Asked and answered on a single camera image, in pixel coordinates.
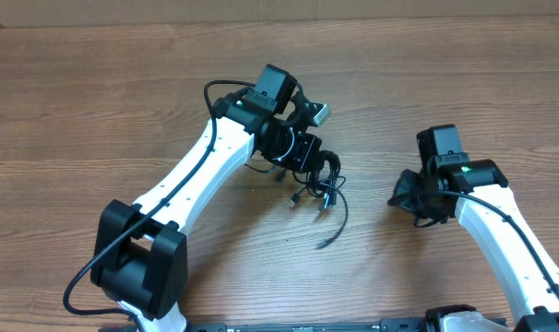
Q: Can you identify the black braided silver-tip cable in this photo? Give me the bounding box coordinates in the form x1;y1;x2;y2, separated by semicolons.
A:
315;182;350;251

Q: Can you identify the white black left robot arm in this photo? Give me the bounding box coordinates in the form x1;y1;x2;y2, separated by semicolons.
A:
90;65;330;331

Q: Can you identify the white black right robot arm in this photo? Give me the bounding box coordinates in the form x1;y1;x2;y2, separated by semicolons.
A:
387;124;559;331

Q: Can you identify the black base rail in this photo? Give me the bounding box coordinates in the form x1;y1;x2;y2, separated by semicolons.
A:
99;303;509;332

